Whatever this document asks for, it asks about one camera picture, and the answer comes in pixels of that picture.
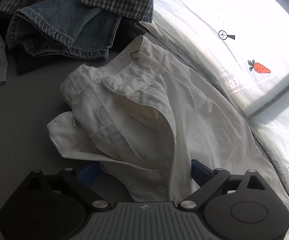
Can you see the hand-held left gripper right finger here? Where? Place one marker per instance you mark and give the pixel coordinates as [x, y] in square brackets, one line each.
[200, 173]

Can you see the white printed sheet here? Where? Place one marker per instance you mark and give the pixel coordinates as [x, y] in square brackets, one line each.
[222, 17]

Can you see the blue denim jeans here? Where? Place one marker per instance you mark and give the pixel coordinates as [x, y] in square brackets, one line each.
[59, 22]

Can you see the white pants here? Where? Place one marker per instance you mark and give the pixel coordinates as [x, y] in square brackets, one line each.
[134, 110]

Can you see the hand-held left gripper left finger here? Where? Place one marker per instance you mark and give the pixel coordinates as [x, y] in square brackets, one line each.
[88, 177]

